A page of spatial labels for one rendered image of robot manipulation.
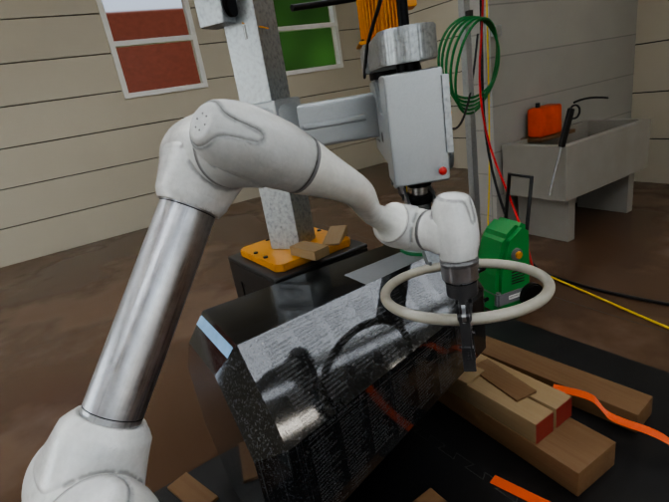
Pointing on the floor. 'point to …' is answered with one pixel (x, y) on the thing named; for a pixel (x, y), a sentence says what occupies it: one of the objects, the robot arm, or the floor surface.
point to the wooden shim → (191, 490)
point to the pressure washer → (497, 237)
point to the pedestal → (254, 281)
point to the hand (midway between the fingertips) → (469, 354)
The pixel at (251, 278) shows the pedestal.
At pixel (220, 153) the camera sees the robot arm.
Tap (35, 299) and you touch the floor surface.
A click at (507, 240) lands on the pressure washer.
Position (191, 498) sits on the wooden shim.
